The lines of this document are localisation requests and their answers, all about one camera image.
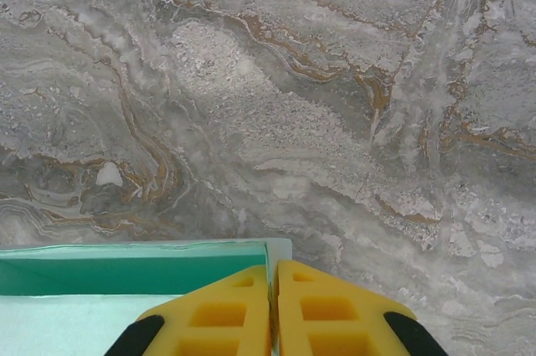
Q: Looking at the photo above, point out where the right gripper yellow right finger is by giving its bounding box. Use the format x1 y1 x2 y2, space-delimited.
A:
274 259 446 356

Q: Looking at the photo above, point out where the teal paper box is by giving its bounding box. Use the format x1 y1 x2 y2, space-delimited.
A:
0 238 293 356

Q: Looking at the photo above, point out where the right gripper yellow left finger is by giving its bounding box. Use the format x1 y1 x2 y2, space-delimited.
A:
106 263 274 356

